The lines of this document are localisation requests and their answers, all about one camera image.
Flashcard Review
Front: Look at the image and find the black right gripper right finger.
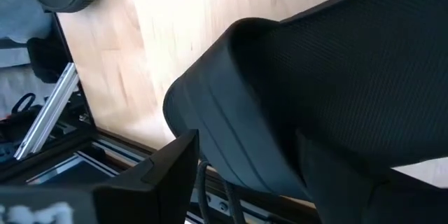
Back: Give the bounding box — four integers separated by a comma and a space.
295, 129, 448, 224

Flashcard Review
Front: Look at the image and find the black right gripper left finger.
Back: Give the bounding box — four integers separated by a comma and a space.
91, 128, 201, 224

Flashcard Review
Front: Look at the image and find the black rubber slide sandal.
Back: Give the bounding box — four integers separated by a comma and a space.
162, 0, 448, 202

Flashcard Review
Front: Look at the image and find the silver aluminium extrusion bar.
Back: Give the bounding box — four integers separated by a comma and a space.
13, 62, 80, 161
185, 185, 281, 224

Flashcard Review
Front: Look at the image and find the black cable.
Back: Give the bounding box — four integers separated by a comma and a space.
222, 178, 247, 224
197, 160, 212, 224

